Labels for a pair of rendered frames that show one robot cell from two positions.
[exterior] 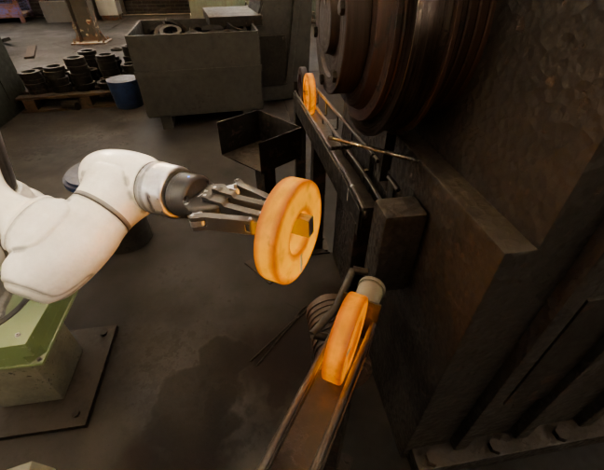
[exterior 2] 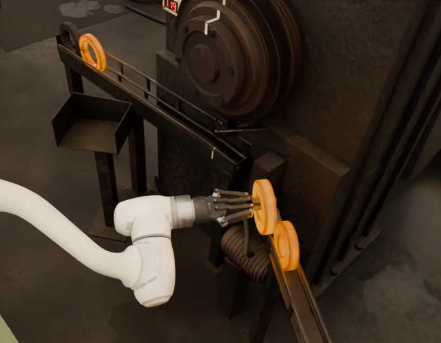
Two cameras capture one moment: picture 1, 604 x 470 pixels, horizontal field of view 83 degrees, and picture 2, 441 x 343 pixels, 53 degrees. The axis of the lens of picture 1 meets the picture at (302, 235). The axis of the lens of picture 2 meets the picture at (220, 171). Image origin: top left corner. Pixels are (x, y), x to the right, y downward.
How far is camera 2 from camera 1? 0.94 m
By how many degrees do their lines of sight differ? 30
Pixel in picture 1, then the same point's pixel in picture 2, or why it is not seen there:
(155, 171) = (182, 205)
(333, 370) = (295, 263)
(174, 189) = (200, 210)
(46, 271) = (170, 284)
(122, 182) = (166, 218)
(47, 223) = (156, 259)
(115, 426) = not seen: outside the picture
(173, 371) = not seen: outside the picture
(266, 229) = (271, 213)
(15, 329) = not seen: outside the picture
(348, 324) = (295, 237)
